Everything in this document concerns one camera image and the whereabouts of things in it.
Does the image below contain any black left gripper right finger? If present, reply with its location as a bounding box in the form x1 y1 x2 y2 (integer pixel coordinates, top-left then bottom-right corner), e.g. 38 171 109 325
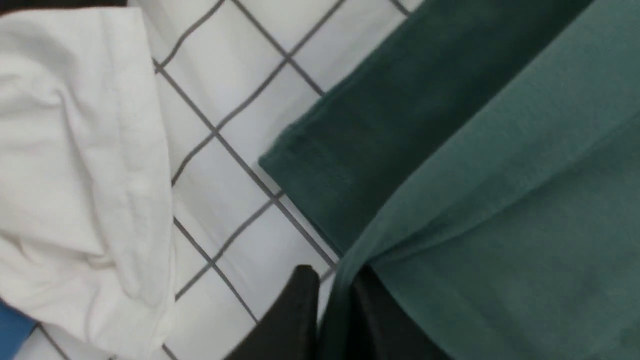
345 267 450 360

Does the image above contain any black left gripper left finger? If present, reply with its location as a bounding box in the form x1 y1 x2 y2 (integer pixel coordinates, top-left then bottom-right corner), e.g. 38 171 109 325
226 265 320 360

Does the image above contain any green long-sleeved shirt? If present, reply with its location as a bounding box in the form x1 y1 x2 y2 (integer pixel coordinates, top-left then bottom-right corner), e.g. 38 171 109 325
259 0 639 360

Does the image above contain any white shirt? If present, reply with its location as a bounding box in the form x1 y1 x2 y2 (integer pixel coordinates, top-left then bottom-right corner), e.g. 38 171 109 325
0 7 175 360

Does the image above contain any blue shirt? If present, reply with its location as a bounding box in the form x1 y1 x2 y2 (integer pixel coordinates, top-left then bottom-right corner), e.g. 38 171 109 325
0 301 37 360

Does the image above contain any white grid tablecloth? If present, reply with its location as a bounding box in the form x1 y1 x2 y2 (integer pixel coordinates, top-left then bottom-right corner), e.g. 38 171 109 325
15 0 426 360

